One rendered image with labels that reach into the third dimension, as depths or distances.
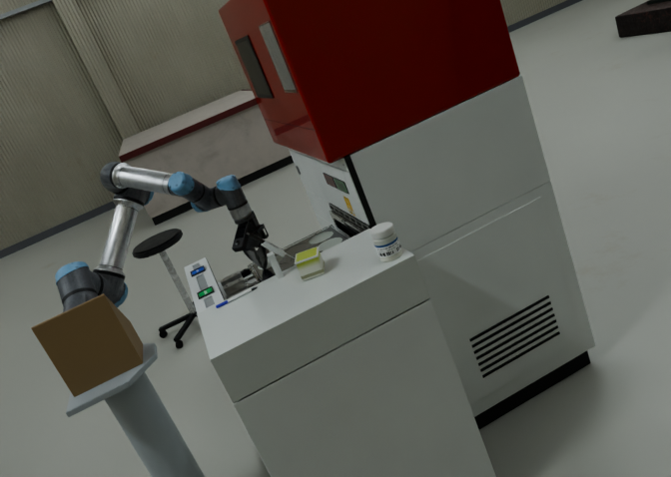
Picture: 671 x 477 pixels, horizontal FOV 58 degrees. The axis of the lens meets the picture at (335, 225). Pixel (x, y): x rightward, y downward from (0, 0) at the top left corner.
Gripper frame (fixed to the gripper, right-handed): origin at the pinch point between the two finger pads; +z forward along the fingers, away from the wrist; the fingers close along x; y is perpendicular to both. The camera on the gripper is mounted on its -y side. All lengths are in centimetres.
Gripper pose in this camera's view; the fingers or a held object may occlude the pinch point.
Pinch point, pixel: (263, 266)
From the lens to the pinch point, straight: 224.6
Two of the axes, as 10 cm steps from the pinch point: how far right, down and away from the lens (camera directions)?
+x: -8.9, 2.2, 4.0
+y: 2.8, -4.3, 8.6
